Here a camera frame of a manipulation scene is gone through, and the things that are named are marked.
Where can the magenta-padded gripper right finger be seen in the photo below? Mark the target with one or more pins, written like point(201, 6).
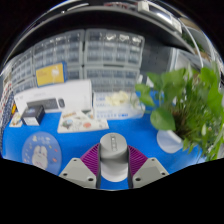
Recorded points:
point(150, 171)

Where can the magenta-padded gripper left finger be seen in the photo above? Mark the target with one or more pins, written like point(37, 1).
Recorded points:
point(76, 171)

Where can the white computer mouse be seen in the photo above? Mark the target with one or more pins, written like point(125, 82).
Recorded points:
point(113, 146)

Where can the round blue rabbit-print mouse pad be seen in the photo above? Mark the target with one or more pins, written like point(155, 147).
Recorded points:
point(41, 153)

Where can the large colourful sticker sheet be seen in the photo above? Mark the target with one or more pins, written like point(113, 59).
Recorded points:
point(81, 122)

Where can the green plant in white pot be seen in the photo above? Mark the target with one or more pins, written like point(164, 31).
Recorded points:
point(163, 120)

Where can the white and blue glove box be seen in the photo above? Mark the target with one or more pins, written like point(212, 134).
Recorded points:
point(116, 110)

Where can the small black box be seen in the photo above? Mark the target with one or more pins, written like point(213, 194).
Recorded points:
point(32, 116)

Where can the white keyboard packaging box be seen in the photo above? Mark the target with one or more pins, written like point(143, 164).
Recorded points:
point(76, 93)

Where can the small colourful sticker sheet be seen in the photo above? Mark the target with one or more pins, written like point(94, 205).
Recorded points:
point(15, 120)

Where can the navy polka-dot fabric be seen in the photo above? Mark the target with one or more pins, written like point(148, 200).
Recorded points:
point(6, 123)

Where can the yellow card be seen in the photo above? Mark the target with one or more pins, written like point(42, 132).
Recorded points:
point(50, 74)

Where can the white red-dotted fabric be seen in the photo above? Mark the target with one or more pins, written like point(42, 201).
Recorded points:
point(7, 95)

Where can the white shelf rack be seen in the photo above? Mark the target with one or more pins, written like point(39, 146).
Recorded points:
point(176, 60)

